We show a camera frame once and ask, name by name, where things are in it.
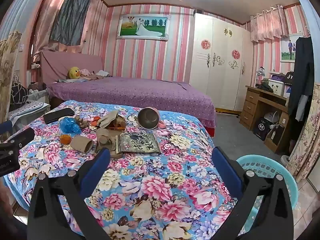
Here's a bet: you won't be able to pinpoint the black patterned bag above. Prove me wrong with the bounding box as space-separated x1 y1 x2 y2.
10 82 30 110

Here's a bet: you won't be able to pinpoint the floral fan cover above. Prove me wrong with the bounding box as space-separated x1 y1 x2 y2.
286 84 320 183

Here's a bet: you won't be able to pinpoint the brown paper cup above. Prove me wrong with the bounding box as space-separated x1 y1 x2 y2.
70 136 94 153

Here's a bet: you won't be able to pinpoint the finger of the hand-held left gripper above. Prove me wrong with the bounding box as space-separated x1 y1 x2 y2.
0 127 35 153
0 120 13 143

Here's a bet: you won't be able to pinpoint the grey curtain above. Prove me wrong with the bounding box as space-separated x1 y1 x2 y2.
50 0 93 47

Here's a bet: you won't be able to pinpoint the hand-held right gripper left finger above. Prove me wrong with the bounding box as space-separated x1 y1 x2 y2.
27 147 112 240

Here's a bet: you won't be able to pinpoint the floral blanket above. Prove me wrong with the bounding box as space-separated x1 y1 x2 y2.
4 100 250 240

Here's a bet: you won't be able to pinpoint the pink valance curtain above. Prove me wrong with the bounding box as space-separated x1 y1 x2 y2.
250 4 289 43

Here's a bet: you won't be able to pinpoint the black phone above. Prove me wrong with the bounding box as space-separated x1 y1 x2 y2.
43 107 75 124

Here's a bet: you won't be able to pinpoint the clothes on bed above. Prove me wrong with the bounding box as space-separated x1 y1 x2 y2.
89 70 112 80

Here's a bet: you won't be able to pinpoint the pink metal cup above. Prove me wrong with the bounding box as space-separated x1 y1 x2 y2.
137 107 165 130

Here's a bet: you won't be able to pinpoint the wooden desk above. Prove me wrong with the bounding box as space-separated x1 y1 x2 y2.
240 85 294 153

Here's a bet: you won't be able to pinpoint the white small fan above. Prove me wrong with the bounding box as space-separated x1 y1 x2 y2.
264 111 279 125

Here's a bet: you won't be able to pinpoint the floral curtain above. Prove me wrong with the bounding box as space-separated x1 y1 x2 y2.
0 31 23 123

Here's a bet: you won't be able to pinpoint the black cap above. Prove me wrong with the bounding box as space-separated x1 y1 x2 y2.
281 71 295 85

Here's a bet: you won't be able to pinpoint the black and white snack packet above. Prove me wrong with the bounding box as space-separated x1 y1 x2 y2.
118 132 162 154

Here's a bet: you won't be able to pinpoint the pink headboard cover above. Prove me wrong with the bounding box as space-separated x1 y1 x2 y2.
40 50 104 84

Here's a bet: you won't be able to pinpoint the desk lamp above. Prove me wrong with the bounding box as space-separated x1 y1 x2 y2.
255 67 266 87

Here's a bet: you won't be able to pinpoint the brown crumpled wrapper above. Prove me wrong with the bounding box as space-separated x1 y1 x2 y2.
75 115 88 129

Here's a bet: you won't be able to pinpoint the purple dotted bed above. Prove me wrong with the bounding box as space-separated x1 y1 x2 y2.
46 76 217 130

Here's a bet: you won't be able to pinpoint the light blue plastic basket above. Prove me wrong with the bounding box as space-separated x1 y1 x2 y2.
236 154 298 233

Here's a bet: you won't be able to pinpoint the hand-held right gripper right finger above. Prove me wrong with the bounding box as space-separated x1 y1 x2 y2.
211 146 295 240

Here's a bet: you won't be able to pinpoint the dark hanging clothes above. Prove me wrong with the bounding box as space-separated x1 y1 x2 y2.
287 35 314 122

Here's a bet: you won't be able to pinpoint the dark clothes on desk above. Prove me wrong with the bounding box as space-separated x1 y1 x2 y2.
256 83 274 93

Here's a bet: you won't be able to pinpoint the portrait wall poster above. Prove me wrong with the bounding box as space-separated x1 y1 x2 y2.
280 34 304 63

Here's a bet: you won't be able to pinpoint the blue plastic bag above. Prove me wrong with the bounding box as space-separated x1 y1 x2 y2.
59 116 82 135

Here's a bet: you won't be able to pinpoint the white wardrobe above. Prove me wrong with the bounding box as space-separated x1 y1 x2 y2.
189 12 254 112

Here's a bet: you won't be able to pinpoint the black box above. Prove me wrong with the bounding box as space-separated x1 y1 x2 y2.
253 118 272 138

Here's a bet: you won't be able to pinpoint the red bed skirt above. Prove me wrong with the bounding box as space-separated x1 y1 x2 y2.
205 120 216 138

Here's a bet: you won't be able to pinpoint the white storage box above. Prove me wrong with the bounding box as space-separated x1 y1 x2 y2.
267 79 287 97

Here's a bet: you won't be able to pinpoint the framed wedding poster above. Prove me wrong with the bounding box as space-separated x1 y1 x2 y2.
116 13 171 41

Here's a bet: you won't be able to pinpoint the white dotted cloth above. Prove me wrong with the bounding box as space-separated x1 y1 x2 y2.
9 100 50 120

